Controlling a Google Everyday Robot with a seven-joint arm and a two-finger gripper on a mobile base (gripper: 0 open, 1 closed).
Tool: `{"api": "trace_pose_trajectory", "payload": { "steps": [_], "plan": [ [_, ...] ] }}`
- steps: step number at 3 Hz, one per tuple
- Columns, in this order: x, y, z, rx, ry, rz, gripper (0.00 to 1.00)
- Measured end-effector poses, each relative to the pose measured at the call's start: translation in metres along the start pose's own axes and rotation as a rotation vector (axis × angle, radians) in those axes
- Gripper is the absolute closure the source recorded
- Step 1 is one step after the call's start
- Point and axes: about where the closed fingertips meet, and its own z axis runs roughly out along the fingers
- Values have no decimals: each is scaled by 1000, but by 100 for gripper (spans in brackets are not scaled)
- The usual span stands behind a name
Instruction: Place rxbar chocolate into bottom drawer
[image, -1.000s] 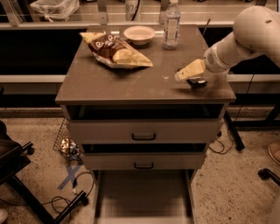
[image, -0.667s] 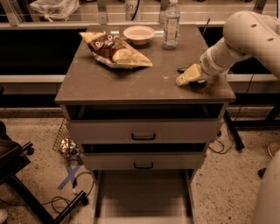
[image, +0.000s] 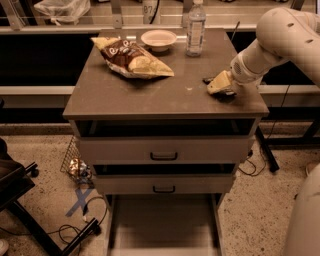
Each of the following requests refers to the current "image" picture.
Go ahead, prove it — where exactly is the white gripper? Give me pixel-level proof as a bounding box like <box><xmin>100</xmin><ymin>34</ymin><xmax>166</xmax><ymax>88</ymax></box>
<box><xmin>207</xmin><ymin>53</ymin><xmax>262</xmax><ymax>95</ymax></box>

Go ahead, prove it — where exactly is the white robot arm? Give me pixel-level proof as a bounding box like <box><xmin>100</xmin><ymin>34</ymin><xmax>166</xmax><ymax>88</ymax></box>
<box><xmin>207</xmin><ymin>7</ymin><xmax>320</xmax><ymax>256</ymax></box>

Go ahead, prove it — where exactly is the grey drawer cabinet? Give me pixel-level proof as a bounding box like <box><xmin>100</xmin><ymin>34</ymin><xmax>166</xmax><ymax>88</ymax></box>
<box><xmin>62</xmin><ymin>27</ymin><xmax>270</xmax><ymax>205</ymax></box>

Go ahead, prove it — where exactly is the open bottom drawer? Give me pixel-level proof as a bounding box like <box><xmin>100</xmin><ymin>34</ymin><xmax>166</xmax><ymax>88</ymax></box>
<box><xmin>106</xmin><ymin>194</ymin><xmax>225</xmax><ymax>256</ymax></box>

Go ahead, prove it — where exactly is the clear plastic water bottle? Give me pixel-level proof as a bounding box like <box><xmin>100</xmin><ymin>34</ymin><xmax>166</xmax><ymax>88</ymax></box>
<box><xmin>186</xmin><ymin>0</ymin><xmax>206</xmax><ymax>57</ymax></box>

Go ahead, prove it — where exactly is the white paper bowl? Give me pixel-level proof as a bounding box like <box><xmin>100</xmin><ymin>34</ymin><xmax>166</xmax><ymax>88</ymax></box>
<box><xmin>141</xmin><ymin>30</ymin><xmax>177</xmax><ymax>52</ymax></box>

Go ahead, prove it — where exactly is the black stand leg right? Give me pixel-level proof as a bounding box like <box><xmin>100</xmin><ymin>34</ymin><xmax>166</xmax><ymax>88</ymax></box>
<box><xmin>255</xmin><ymin>128</ymin><xmax>279</xmax><ymax>173</ymax></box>

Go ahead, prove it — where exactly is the brown snack chip bag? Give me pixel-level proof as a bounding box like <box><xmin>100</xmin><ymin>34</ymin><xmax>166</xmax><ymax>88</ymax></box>
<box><xmin>91</xmin><ymin>37</ymin><xmax>174</xmax><ymax>79</ymax></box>

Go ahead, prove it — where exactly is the crumpled foil wrapper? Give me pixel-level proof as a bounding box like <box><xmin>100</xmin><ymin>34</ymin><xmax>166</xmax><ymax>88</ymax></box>
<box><xmin>67</xmin><ymin>158</ymin><xmax>92</xmax><ymax>184</ymax></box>

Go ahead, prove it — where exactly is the clear plastic bag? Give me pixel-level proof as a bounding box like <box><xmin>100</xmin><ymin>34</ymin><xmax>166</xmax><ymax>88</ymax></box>
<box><xmin>34</xmin><ymin>0</ymin><xmax>91</xmax><ymax>24</ymax></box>

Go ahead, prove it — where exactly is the black chair base left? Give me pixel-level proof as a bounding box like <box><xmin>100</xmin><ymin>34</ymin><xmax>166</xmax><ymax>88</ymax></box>
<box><xmin>0</xmin><ymin>138</ymin><xmax>102</xmax><ymax>256</ymax></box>

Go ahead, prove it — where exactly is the white shoe bottom left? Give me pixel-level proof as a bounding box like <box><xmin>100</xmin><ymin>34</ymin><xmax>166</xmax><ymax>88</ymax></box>
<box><xmin>0</xmin><ymin>239</ymin><xmax>9</xmax><ymax>256</ymax></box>

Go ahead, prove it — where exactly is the black floor cable right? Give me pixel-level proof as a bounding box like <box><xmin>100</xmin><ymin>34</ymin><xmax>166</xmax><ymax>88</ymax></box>
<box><xmin>238</xmin><ymin>84</ymin><xmax>292</xmax><ymax>177</ymax></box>

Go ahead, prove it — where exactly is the black floor cable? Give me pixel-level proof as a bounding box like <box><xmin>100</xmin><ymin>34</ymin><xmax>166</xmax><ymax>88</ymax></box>
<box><xmin>0</xmin><ymin>195</ymin><xmax>109</xmax><ymax>246</ymax></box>
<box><xmin>238</xmin><ymin>84</ymin><xmax>292</xmax><ymax>177</ymax></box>

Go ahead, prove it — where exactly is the top drawer with handle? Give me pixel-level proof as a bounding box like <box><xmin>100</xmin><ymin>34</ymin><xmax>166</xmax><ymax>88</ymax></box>
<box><xmin>72</xmin><ymin>118</ymin><xmax>256</xmax><ymax>165</ymax></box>

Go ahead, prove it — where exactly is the drawer with handle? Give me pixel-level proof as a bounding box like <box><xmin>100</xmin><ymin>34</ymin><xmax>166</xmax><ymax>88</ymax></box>
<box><xmin>93</xmin><ymin>164</ymin><xmax>234</xmax><ymax>194</ymax></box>
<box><xmin>72</xmin><ymin>118</ymin><xmax>256</xmax><ymax>165</ymax></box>

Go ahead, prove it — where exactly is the middle drawer with handle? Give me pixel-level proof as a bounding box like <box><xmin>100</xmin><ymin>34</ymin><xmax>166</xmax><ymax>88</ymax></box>
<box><xmin>93</xmin><ymin>164</ymin><xmax>234</xmax><ymax>194</ymax></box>

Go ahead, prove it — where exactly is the wire mesh basket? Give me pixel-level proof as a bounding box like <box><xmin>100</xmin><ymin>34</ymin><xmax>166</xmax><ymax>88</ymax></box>
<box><xmin>60</xmin><ymin>137</ymin><xmax>80</xmax><ymax>173</ymax></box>

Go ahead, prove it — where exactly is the black floor cable left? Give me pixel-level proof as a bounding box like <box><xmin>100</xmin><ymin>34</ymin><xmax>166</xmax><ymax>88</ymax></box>
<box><xmin>0</xmin><ymin>195</ymin><xmax>109</xmax><ymax>246</ymax></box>

